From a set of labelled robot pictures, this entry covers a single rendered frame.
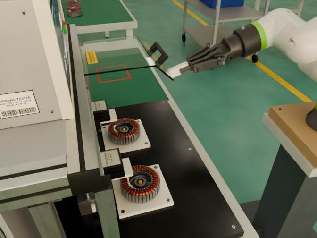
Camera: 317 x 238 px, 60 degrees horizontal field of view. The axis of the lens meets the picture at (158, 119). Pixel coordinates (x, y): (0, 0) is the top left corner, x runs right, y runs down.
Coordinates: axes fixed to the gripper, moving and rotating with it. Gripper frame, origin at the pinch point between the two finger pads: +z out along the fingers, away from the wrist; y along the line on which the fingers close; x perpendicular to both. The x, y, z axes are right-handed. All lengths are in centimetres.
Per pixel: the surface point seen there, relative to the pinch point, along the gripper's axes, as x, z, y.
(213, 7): -84, -87, 223
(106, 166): 1.5, 27.5, -29.3
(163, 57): 6.2, 3.2, -0.1
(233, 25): -164, -142, 314
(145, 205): -14.4, 23.8, -32.5
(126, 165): -4.0, 24.1, -26.4
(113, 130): -10.1, 27.9, -3.1
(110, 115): -3.9, 26.2, -3.2
